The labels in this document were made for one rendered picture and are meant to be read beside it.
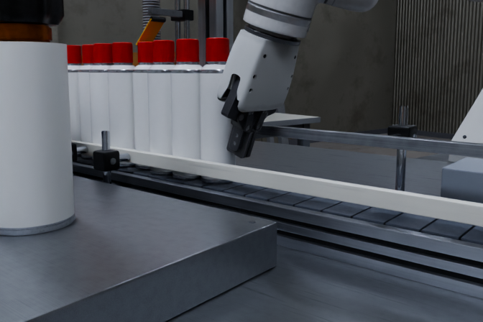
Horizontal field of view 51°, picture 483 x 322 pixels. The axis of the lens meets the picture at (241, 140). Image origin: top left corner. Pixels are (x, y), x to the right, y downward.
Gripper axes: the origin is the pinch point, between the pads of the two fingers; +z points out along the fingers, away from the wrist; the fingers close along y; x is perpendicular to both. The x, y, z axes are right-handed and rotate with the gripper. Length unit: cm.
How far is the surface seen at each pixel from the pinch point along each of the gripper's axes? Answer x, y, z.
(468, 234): 31.4, 2.8, -4.6
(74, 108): -37.1, 1.4, 10.4
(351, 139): 13.9, -3.2, -6.3
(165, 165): -8.8, 4.3, 7.6
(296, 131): 6.0, -3.2, -3.9
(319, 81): -311, -583, 118
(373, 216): 22.1, 2.9, -1.3
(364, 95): -283, -683, 133
